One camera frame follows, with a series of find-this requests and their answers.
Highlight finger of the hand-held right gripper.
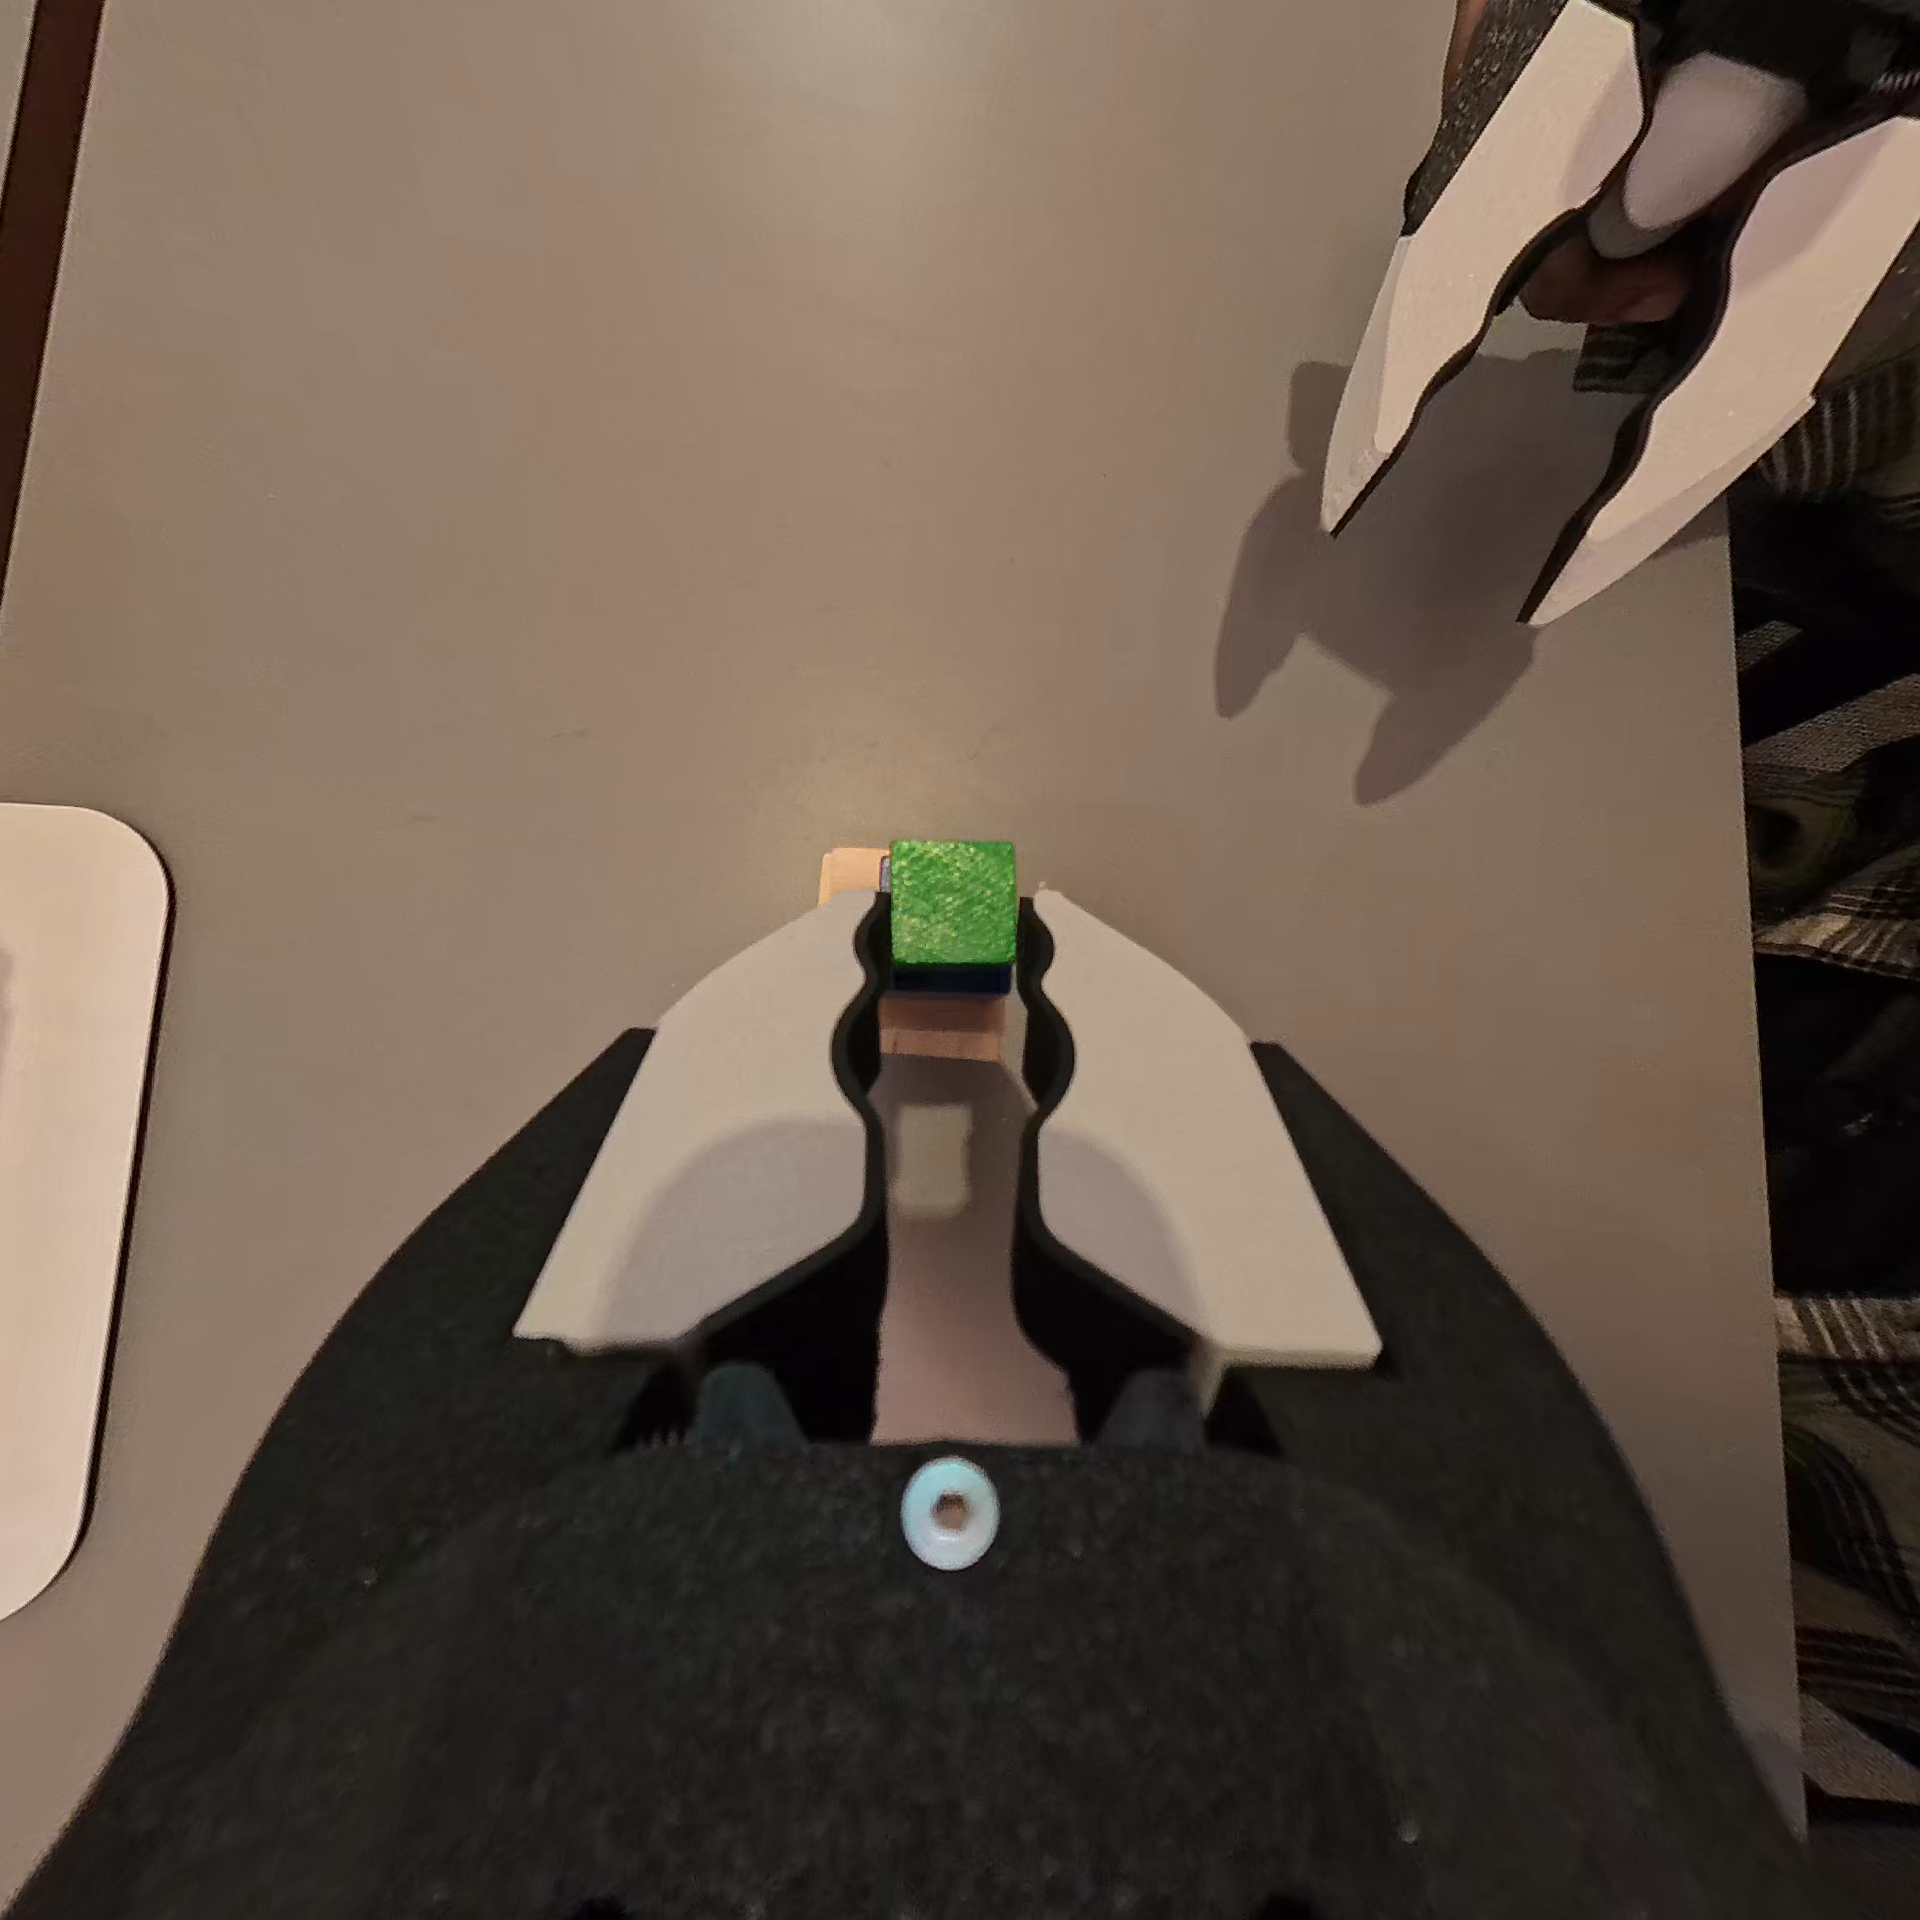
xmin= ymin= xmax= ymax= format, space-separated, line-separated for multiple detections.
xmin=1520 ymin=104 xmax=1920 ymax=626
xmin=1318 ymin=0 xmax=1652 ymax=541

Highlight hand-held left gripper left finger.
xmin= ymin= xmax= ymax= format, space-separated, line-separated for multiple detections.
xmin=511 ymin=884 xmax=889 ymax=1359

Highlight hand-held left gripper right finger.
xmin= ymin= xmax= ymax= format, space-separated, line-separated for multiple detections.
xmin=1008 ymin=886 xmax=1387 ymax=1374

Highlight medium plain wooden cube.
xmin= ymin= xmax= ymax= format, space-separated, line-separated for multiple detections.
xmin=821 ymin=846 xmax=1009 ymax=1071

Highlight small green wooden cube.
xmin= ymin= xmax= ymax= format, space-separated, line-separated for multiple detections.
xmin=888 ymin=840 xmax=1020 ymax=972

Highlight person's right hand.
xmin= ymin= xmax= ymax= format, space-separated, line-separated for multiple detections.
xmin=1520 ymin=229 xmax=1700 ymax=328

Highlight white document stand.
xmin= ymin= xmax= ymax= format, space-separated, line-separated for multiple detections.
xmin=0 ymin=804 xmax=175 ymax=1623

